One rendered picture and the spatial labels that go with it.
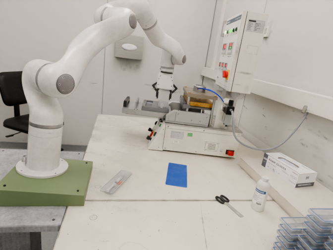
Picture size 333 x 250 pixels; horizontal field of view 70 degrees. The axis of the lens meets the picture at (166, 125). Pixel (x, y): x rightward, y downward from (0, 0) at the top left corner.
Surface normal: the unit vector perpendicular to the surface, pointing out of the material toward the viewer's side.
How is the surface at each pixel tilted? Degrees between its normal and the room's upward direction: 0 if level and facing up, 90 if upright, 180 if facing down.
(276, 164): 87
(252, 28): 90
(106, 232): 0
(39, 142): 88
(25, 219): 0
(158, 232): 0
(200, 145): 90
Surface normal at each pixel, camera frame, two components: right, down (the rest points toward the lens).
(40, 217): 0.13, -0.95
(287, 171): -0.93, -0.06
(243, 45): 0.02, 0.29
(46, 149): 0.49, 0.30
